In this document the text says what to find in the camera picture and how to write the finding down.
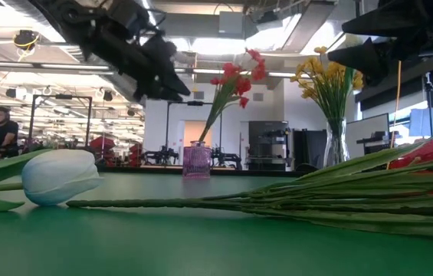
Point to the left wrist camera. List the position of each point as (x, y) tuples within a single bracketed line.
[(132, 17)]

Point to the clear glass vase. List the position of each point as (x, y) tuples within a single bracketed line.
[(336, 153)]

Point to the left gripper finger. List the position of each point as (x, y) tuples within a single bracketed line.
[(174, 80), (155, 92)]

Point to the black ceiling dome sensor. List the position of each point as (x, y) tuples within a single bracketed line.
[(24, 38)]

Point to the red flower bunch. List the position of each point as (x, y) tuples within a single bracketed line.
[(231, 71)]

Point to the black cabinet machine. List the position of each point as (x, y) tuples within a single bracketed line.
[(268, 130)]

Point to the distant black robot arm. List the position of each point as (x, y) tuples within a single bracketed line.
[(227, 157), (162, 156)]

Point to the black tripod stand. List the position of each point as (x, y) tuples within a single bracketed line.
[(429, 103)]

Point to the grey wall vent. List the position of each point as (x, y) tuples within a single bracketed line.
[(199, 95), (258, 97)]

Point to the black gantry frame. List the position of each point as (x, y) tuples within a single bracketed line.
[(63, 96), (167, 130)]

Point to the black table frame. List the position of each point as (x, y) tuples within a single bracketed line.
[(239, 172)]

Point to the pink glass vase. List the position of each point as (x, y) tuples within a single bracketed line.
[(197, 161)]

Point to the green table mat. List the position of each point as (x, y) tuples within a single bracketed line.
[(216, 260)]

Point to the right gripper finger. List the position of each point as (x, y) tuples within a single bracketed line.
[(392, 21), (373, 59)]

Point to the pile of green flower stems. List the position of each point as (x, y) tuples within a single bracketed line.
[(354, 199)]

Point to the white softbox panel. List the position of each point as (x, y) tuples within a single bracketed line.
[(430, 120)]

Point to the yellow daffodil bunch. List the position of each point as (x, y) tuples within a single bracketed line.
[(358, 81), (308, 67)]

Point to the long ceiling light strip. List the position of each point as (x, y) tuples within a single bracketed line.
[(74, 67)]

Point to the red equipment cover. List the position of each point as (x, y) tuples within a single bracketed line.
[(101, 143)]

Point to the grey ceiling unit box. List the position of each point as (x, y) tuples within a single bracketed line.
[(231, 23)]

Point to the black upright panel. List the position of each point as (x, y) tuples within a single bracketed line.
[(312, 147)]

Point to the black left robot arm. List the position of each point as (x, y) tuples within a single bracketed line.
[(70, 15)]

